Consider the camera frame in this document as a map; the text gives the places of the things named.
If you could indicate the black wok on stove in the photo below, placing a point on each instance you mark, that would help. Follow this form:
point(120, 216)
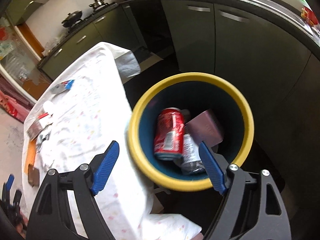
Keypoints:
point(71, 19)

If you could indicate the white floral tablecloth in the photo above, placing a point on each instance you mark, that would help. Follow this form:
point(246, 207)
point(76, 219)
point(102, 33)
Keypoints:
point(87, 119)

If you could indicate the crushed silver can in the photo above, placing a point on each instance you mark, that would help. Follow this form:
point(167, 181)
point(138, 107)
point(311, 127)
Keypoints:
point(191, 162)

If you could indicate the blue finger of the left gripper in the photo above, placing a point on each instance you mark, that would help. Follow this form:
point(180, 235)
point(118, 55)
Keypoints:
point(9, 182)

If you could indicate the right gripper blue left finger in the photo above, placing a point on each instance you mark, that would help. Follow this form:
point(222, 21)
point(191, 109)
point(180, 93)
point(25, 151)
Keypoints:
point(102, 166)

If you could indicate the red white milk carton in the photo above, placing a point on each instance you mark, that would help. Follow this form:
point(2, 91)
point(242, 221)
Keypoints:
point(38, 125)

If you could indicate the red Coca-Cola can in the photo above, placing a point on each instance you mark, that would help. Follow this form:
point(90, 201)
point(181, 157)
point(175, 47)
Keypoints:
point(168, 142)

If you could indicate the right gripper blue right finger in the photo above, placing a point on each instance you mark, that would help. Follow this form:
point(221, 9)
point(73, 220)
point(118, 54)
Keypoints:
point(215, 166)

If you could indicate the white plastic bottle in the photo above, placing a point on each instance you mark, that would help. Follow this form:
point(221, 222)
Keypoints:
point(48, 107)

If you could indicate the yellow rimmed trash bin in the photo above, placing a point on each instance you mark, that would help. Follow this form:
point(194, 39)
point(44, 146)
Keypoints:
point(192, 93)

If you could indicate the red checkered apron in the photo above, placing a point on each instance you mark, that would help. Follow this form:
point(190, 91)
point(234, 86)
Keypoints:
point(13, 102)

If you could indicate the purple box in bin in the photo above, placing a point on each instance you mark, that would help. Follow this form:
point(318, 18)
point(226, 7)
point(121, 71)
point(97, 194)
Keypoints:
point(204, 128)

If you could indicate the crumpled silver wrapper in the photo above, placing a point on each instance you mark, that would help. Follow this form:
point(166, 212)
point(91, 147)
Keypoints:
point(41, 138)

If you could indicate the white blue toothpaste tube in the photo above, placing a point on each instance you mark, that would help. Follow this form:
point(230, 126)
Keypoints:
point(62, 87)

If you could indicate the dark green kitchen cabinets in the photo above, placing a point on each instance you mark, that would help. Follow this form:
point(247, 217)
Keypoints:
point(260, 47)

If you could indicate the brown leather wallet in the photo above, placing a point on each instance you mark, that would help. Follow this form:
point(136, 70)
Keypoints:
point(33, 176)

